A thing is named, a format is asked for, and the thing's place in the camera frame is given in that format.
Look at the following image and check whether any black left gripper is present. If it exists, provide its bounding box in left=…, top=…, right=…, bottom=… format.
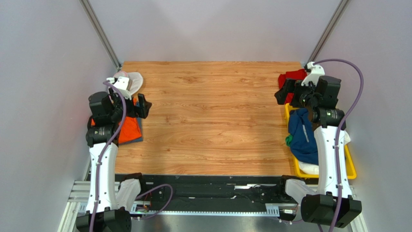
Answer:
left=109, top=87, right=152, bottom=123

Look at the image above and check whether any navy blue t shirt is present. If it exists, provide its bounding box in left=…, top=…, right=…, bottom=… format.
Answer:
left=288, top=108, right=319, bottom=165

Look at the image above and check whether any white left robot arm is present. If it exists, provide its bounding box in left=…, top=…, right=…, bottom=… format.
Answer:
left=75, top=89, right=152, bottom=232

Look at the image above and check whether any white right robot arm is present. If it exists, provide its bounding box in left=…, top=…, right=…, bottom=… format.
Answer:
left=275, top=76, right=362, bottom=231

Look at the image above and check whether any red crumpled t shirt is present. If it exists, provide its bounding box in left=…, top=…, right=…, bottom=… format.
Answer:
left=278, top=69, right=307, bottom=104

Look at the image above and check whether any orange folded t shirt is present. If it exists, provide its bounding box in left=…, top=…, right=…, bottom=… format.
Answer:
left=90, top=97, right=143, bottom=145

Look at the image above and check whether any white mesh laundry bag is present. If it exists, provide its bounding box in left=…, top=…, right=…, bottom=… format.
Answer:
left=113, top=71, right=144, bottom=96

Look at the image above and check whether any green t shirt in bin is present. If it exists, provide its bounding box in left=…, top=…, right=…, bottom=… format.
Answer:
left=285, top=134, right=293, bottom=147

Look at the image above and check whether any white t shirt in bin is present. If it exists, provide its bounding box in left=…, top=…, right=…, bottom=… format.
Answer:
left=298, top=131, right=351, bottom=175

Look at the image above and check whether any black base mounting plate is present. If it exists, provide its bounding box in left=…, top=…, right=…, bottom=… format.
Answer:
left=114, top=174, right=309, bottom=213

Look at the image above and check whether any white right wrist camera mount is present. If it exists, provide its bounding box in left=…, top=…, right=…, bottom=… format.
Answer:
left=301, top=62, right=325, bottom=87

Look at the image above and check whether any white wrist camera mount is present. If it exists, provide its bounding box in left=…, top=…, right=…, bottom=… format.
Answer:
left=301, top=62, right=325, bottom=87
left=106, top=76, right=132, bottom=100

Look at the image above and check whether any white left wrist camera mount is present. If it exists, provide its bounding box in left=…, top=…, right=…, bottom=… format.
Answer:
left=106, top=76, right=132, bottom=100

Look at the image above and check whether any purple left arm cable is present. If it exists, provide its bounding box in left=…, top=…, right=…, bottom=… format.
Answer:
left=88, top=80, right=174, bottom=232

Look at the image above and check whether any right aluminium corner post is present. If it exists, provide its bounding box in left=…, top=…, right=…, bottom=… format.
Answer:
left=307, top=0, right=351, bottom=63

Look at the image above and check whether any aluminium corner post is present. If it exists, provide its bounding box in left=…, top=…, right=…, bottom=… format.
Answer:
left=307, top=0, right=351, bottom=63
left=80, top=0, right=122, bottom=71

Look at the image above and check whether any aluminium frame rail front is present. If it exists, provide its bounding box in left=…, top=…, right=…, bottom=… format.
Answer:
left=58, top=180, right=368, bottom=232

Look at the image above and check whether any left aluminium corner post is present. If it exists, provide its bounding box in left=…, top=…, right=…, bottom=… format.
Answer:
left=80, top=0, right=122, bottom=71

